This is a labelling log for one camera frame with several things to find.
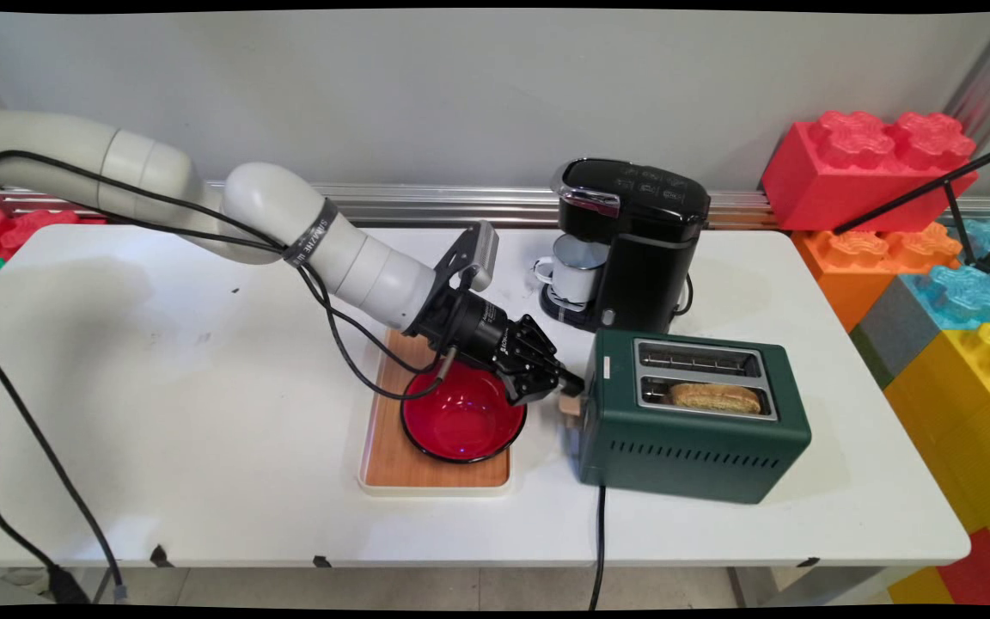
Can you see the wooden tray with cream rim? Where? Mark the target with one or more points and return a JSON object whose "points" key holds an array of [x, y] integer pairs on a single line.
{"points": [[392, 447]]}

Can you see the big yellow toy block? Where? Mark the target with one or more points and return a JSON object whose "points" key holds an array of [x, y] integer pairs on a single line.
{"points": [[959, 413]]}

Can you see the big light blue toy block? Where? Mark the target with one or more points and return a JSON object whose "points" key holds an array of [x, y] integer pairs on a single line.
{"points": [[968, 297]]}

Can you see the black tripod stand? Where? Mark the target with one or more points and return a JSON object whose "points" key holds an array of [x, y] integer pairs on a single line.
{"points": [[916, 196]]}

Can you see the beige toaster lever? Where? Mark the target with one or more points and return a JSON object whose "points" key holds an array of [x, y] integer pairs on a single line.
{"points": [[571, 406]]}

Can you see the dark green toaster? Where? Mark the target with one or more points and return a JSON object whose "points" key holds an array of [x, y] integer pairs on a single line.
{"points": [[684, 451]]}

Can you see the horizontal aluminium rail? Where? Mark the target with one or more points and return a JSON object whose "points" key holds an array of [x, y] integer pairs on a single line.
{"points": [[461, 205]]}

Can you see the toast bread slice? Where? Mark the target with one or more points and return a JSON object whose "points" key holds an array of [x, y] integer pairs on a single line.
{"points": [[716, 398]]}

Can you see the white enamel mug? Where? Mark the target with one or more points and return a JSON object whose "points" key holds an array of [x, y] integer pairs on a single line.
{"points": [[579, 271]]}

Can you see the big red toy block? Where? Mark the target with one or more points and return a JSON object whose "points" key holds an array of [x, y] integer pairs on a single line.
{"points": [[856, 185]]}

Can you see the black coffee machine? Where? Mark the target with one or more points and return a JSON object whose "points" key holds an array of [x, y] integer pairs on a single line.
{"points": [[645, 249]]}

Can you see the white table leg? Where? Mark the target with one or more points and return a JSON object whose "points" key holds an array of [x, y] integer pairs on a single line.
{"points": [[91, 585], [804, 585]]}

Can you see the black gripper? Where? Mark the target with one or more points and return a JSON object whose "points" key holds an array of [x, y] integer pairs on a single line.
{"points": [[473, 331]]}

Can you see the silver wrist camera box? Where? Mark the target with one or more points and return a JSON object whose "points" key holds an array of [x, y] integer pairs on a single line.
{"points": [[483, 254]]}

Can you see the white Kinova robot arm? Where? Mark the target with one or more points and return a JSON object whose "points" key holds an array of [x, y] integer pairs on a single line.
{"points": [[357, 258]]}

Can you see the red bowl with black rim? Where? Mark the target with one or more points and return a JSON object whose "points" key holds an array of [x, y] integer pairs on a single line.
{"points": [[461, 425]]}

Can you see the big orange toy block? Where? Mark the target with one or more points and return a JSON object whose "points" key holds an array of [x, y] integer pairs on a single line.
{"points": [[847, 275]]}

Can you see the slanted aluminium profile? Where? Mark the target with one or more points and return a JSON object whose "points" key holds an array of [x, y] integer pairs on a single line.
{"points": [[989, 77]]}

